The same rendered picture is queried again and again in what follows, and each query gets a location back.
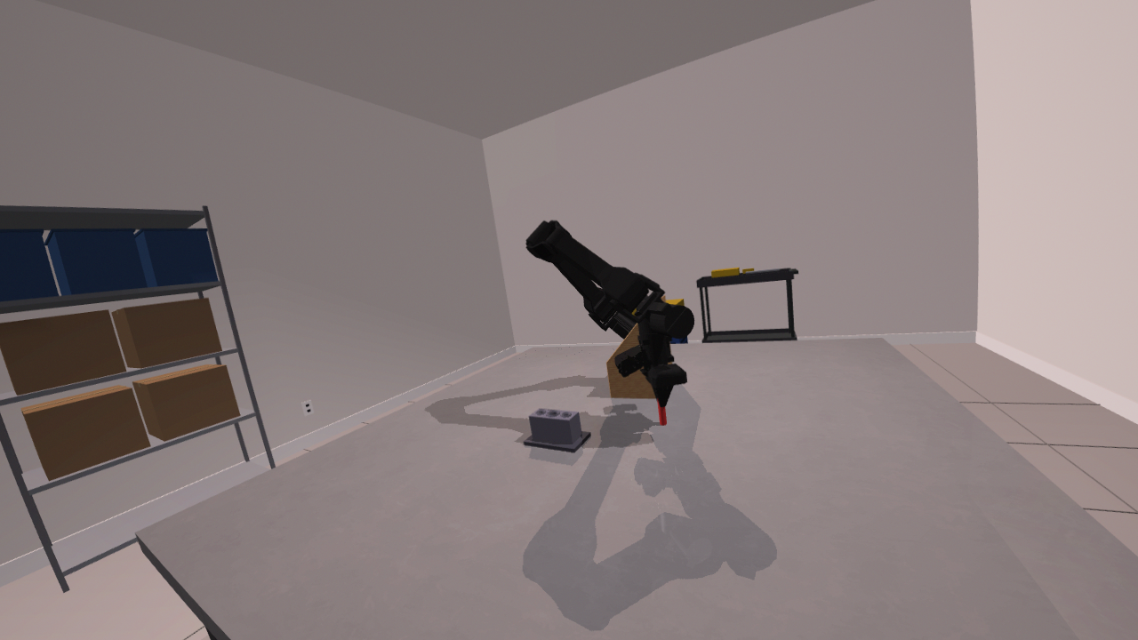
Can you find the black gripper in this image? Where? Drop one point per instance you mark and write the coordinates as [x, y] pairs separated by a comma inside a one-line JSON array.
[[662, 376]]

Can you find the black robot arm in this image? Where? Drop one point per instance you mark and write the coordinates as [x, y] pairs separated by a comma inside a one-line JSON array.
[[621, 292]]

